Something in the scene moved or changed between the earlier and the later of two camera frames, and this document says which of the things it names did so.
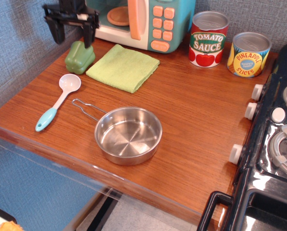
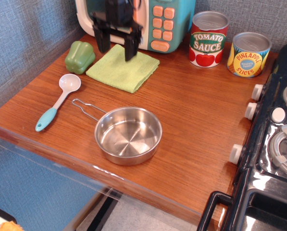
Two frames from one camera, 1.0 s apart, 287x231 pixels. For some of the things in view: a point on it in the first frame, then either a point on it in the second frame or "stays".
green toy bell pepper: (79, 59) stays
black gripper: (71, 10) to (118, 15)
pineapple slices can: (248, 54) stays
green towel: (123, 69) stays
